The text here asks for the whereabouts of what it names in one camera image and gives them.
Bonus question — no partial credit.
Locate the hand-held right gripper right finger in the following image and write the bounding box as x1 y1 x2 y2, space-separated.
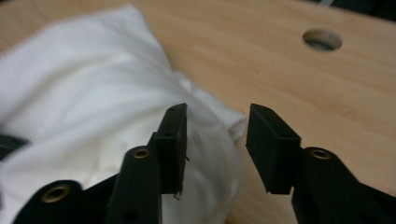
245 103 396 224

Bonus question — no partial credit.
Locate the white skirt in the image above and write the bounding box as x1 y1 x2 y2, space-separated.
0 4 248 224

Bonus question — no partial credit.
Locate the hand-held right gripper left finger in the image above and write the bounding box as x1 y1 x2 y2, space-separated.
104 103 189 224

